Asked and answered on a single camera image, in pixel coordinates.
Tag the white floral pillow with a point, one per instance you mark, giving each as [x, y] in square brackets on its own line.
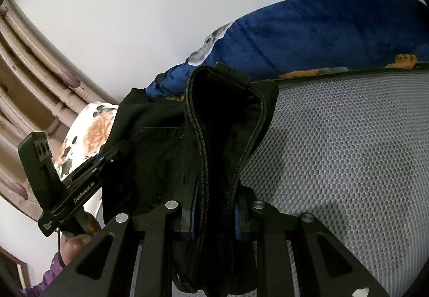
[85, 137]

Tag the purple patterned sleeve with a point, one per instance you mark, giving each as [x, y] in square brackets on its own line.
[49, 276]

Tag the black denim pants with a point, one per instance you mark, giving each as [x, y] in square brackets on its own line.
[203, 141]

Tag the brown striped curtain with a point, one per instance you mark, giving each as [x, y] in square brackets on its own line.
[41, 90]

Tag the person's left hand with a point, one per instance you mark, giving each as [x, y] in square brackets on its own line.
[70, 248]

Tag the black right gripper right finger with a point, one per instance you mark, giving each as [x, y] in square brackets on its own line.
[284, 255]

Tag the grey mesh mattress pad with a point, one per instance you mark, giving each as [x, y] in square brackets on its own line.
[353, 150]

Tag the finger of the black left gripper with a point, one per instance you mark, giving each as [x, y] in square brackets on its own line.
[132, 256]

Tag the blue floral blanket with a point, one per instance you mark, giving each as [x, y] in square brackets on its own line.
[296, 38]

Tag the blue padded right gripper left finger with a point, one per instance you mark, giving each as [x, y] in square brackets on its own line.
[107, 152]

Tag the brown wooden furniture edge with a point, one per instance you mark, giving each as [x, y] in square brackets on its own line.
[16, 269]

